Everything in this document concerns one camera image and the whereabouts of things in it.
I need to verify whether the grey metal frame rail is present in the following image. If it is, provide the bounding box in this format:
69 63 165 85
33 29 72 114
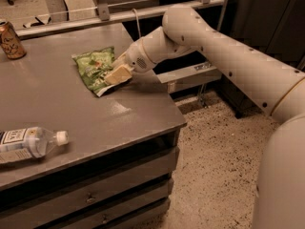
17 0 228 40

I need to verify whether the dark grey cabinet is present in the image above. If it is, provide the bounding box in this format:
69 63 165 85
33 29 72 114
220 0 305 123

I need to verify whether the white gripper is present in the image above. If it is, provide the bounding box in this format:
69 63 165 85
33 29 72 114
104 39 156 85

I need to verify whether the green jalapeno chip bag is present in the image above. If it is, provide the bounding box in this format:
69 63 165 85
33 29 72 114
71 46 117 97

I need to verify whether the white cable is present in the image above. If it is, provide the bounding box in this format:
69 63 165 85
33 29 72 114
131 8 143 40

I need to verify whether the grey drawer cabinet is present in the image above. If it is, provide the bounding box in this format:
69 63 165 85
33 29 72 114
0 129 181 229

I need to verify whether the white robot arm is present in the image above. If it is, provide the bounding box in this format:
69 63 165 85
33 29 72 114
105 4 305 229

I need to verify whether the brown soda can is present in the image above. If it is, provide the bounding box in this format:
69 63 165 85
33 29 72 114
0 20 27 60

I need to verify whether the clear plastic water bottle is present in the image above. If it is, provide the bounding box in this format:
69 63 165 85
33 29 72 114
0 127 69 164

